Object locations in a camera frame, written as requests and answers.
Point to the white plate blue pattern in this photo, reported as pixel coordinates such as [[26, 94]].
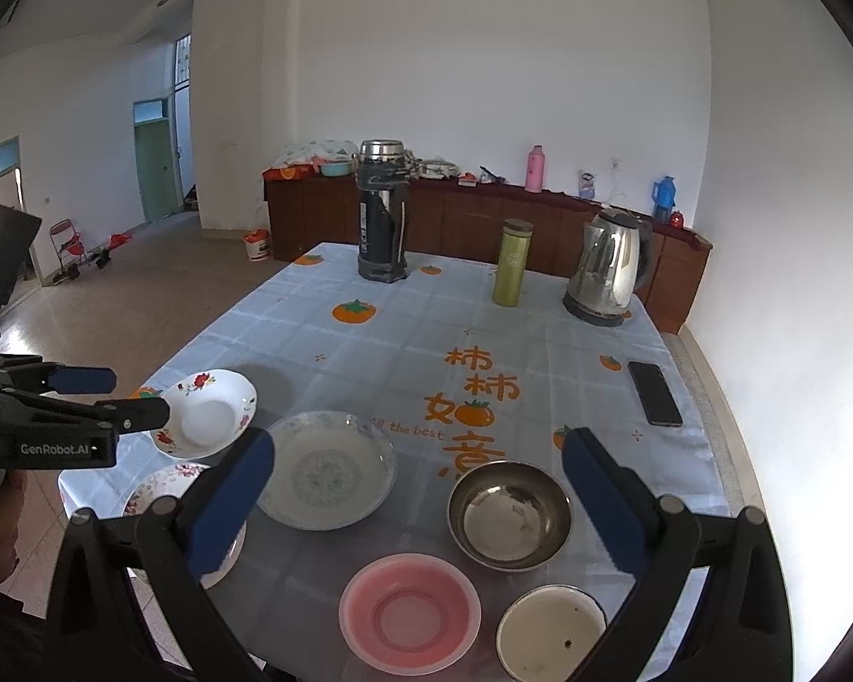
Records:
[[331, 471]]

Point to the green thermos bottle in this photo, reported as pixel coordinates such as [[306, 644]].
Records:
[[513, 255]]

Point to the white plate pink floral rim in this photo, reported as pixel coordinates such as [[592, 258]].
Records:
[[174, 480]]

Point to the stainless electric kettle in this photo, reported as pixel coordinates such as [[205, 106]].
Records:
[[616, 260]]

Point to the white enamel bowl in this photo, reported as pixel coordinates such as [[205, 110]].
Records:
[[548, 632]]

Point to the light blue persimmon tablecloth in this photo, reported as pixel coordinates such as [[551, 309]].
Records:
[[455, 380]]

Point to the pink plastic bowl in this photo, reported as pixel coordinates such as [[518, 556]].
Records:
[[410, 614]]

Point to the pink thermos flask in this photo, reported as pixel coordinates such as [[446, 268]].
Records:
[[535, 170]]

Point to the green door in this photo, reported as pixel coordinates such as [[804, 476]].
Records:
[[155, 160]]

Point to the black smartphone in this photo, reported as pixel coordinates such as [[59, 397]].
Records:
[[657, 400]]

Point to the dark wood sideboard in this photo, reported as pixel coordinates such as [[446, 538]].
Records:
[[466, 223]]

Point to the blue thermos jug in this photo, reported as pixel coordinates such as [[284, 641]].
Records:
[[663, 196]]

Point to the stainless steel bowl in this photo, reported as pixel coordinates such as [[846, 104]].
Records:
[[509, 516]]

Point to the white plate red flowers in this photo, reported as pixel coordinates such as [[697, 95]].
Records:
[[208, 411]]

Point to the black steel thermos jug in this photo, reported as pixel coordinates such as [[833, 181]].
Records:
[[382, 173]]

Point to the white orange bucket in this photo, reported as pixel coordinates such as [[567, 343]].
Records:
[[257, 245]]

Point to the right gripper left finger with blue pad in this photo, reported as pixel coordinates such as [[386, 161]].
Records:
[[180, 539]]

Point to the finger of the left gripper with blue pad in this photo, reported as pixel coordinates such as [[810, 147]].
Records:
[[38, 416], [32, 374]]

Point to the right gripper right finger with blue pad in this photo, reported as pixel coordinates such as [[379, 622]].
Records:
[[654, 542]]

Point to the red folding chair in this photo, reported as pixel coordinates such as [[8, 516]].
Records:
[[69, 251]]

